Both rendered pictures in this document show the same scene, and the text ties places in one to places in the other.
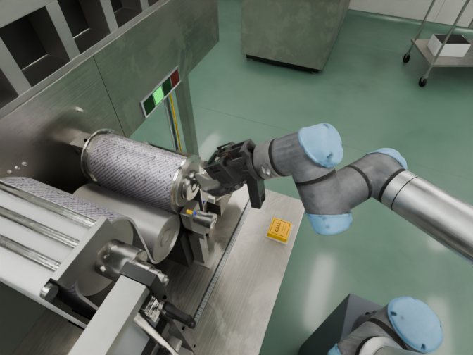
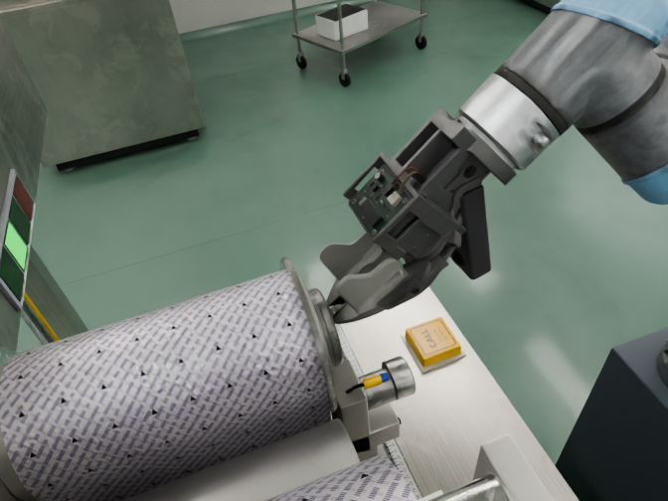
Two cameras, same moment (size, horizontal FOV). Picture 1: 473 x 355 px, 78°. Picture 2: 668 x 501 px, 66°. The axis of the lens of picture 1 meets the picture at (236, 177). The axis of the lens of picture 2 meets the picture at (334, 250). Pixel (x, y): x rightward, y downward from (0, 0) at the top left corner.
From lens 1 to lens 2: 39 cm
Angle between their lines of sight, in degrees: 27
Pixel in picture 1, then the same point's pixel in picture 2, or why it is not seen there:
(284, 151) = (567, 62)
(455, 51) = (356, 25)
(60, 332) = not seen: outside the picture
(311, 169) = (641, 62)
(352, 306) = (634, 362)
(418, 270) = (543, 299)
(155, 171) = (242, 342)
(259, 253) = (442, 404)
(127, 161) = (141, 376)
